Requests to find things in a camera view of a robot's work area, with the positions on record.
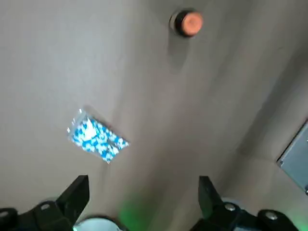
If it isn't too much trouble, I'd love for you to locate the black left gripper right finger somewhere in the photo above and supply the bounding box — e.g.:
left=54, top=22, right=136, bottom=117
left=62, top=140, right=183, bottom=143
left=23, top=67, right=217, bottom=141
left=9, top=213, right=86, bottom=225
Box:
left=191, top=176, right=299, bottom=231

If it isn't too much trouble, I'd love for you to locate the silver aluminium medicine case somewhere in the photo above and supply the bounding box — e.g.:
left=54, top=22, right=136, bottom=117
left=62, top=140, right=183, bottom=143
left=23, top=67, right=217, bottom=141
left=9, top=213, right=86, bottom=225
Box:
left=276, top=117, right=308, bottom=195

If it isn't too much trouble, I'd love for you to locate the brown bottle orange cap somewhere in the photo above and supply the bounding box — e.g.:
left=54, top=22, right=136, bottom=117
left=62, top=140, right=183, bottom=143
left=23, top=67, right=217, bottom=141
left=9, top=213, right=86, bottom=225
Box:
left=170, top=8, right=204, bottom=38

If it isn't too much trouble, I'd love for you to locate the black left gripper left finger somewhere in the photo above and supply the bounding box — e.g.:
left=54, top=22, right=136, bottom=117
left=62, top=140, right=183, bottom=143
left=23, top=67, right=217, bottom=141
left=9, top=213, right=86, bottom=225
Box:
left=0, top=175, right=90, bottom=231

